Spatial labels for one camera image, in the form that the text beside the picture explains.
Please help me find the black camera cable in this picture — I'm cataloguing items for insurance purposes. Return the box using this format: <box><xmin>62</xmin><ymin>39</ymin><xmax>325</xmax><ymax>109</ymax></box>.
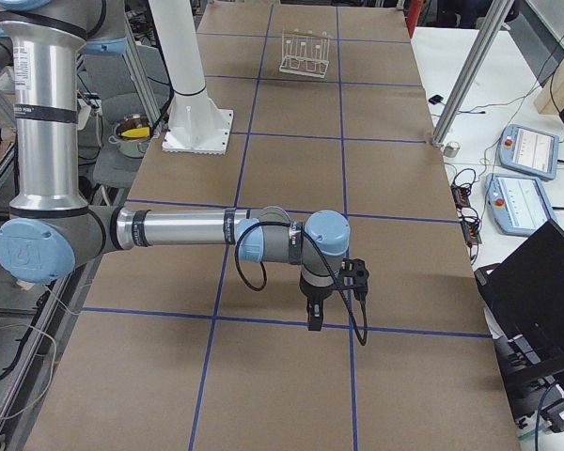
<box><xmin>233</xmin><ymin>217</ymin><xmax>369</xmax><ymax>348</ymax></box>

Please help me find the white wire cup holder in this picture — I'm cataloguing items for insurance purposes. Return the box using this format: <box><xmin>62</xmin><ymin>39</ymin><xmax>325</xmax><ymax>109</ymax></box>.
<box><xmin>279</xmin><ymin>29</ymin><xmax>332</xmax><ymax>79</ymax></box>

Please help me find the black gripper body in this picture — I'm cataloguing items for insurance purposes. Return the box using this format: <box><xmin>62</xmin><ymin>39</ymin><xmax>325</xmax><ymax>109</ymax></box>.
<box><xmin>299</xmin><ymin>269</ymin><xmax>337</xmax><ymax>305</ymax></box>

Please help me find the upper teach pendant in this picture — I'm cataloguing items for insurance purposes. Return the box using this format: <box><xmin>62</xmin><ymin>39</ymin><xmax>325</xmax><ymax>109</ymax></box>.
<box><xmin>498</xmin><ymin>124</ymin><xmax>560</xmax><ymax>180</ymax></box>

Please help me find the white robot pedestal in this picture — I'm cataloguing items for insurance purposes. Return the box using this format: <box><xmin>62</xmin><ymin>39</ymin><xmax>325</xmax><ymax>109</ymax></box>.
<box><xmin>149</xmin><ymin>0</ymin><xmax>233</xmax><ymax>155</ymax></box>

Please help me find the black electronics board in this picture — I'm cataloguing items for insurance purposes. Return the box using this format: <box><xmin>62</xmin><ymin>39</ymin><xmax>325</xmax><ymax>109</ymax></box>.
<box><xmin>450</xmin><ymin>168</ymin><xmax>481</xmax><ymax>248</ymax></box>

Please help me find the steel pot with banana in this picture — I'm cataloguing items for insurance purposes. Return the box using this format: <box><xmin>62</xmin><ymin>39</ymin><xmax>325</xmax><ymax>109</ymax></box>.
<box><xmin>108</xmin><ymin>114</ymin><xmax>151</xmax><ymax>159</ymax></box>

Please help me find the teach pendant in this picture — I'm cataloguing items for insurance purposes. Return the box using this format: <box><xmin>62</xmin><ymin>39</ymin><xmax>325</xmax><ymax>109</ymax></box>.
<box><xmin>486</xmin><ymin>173</ymin><xmax>556</xmax><ymax>237</ymax></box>
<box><xmin>498</xmin><ymin>124</ymin><xmax>560</xmax><ymax>180</ymax></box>

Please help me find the lower teach pendant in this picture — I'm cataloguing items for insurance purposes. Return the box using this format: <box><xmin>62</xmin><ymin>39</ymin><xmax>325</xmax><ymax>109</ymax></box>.
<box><xmin>486</xmin><ymin>173</ymin><xmax>556</xmax><ymax>237</ymax></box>

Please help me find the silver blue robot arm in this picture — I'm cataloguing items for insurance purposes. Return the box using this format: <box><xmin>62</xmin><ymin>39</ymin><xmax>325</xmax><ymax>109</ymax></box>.
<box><xmin>0</xmin><ymin>1</ymin><xmax>357</xmax><ymax>331</ymax></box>

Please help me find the aluminium frame post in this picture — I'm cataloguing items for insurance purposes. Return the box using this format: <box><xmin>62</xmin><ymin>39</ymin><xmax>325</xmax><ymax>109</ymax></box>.
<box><xmin>431</xmin><ymin>0</ymin><xmax>514</xmax><ymax>148</ymax></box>

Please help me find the small metal cylinder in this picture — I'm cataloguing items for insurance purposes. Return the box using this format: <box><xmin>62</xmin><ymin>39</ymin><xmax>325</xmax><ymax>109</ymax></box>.
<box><xmin>443</xmin><ymin>141</ymin><xmax>461</xmax><ymax>158</ymax></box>

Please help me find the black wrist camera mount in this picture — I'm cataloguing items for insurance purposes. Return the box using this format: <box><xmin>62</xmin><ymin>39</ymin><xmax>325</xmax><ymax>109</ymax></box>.
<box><xmin>337</xmin><ymin>258</ymin><xmax>369</xmax><ymax>302</ymax></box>

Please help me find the small black adapter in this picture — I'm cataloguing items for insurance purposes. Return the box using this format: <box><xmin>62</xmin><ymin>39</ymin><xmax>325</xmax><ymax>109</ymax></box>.
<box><xmin>428</xmin><ymin>95</ymin><xmax>444</xmax><ymax>104</ymax></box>

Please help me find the black laptop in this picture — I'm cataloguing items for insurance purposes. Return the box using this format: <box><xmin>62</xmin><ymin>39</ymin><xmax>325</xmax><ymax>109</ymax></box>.
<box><xmin>475</xmin><ymin>220</ymin><xmax>564</xmax><ymax>357</ymax></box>

